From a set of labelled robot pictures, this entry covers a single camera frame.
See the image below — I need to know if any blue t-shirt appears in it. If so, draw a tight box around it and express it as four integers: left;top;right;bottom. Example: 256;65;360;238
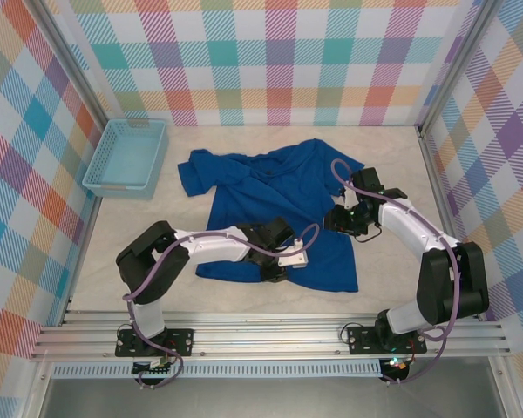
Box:
177;138;365;293

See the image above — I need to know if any light blue plastic basket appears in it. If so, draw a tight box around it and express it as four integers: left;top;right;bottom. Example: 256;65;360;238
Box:
82;118;170;201

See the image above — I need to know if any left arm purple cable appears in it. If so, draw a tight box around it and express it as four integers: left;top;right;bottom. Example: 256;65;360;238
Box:
121;224;322;389

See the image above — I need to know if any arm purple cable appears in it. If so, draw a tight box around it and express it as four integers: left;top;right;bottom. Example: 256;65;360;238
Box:
121;224;322;389
333;158;461;387

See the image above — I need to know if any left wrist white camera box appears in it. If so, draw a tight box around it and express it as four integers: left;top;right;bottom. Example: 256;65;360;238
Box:
277;237;310;270

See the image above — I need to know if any aluminium side rail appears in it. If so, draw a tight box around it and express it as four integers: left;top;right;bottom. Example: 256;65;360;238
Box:
60;191;105;317
417;125;485;322

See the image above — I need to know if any aluminium mounting rail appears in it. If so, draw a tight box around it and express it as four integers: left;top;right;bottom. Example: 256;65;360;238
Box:
30;308;512;362

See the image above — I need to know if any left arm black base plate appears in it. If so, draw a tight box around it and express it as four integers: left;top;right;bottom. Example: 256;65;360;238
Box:
115;327;195;359

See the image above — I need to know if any slotted grey cable duct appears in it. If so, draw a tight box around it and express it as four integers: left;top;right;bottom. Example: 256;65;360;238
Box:
51;359;384;380

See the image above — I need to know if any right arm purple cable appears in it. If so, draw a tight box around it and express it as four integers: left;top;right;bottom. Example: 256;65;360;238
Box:
333;158;461;387

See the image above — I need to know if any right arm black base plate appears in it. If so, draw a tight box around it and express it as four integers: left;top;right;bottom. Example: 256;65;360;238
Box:
346;325;428;356

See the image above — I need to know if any aluminium frame post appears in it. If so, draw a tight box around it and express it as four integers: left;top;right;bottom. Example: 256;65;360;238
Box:
34;0;112;127
416;0;505;134

